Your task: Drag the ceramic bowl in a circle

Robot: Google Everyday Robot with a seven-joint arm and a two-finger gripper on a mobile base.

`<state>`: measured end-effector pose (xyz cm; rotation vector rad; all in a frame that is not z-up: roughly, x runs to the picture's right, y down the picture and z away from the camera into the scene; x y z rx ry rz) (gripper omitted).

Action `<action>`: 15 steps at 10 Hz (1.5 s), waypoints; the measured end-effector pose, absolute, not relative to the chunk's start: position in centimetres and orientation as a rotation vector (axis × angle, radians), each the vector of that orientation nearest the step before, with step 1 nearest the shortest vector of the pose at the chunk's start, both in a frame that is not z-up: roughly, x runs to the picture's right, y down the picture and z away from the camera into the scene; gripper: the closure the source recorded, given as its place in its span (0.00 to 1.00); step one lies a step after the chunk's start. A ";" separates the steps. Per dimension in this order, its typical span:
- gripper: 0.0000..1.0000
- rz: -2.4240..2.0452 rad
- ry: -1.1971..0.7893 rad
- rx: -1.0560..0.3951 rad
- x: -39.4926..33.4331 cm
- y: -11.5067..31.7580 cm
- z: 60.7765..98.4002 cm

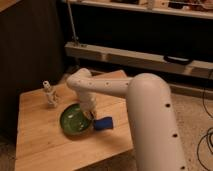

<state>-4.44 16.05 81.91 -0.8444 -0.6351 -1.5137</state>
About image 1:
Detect blue cloth object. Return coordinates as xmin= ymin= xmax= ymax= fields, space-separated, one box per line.
xmin=93 ymin=117 xmax=113 ymax=131

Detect white wooden shelf beam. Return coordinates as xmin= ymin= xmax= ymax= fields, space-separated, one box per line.
xmin=65 ymin=42 xmax=213 ymax=78

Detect metal rod stand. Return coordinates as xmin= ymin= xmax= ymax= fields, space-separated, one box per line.
xmin=66 ymin=0 xmax=79 ymax=46

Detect black handle on shelf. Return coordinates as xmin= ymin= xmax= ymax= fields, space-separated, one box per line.
xmin=163 ymin=56 xmax=193 ymax=65

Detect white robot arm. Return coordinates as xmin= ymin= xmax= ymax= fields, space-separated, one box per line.
xmin=67 ymin=68 xmax=188 ymax=171

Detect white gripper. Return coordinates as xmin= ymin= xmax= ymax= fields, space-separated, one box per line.
xmin=80 ymin=98 xmax=97 ymax=119

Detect green ceramic bowl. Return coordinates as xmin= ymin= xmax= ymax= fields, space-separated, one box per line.
xmin=60 ymin=103 xmax=94 ymax=136

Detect upper shelf with clutter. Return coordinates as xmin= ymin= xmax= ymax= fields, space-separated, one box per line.
xmin=61 ymin=0 xmax=213 ymax=20

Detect black cables on floor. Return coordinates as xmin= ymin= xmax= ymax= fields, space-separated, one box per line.
xmin=196 ymin=69 xmax=213 ymax=164

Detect small white figurine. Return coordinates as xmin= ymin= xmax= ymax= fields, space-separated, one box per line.
xmin=43 ymin=81 xmax=58 ymax=107

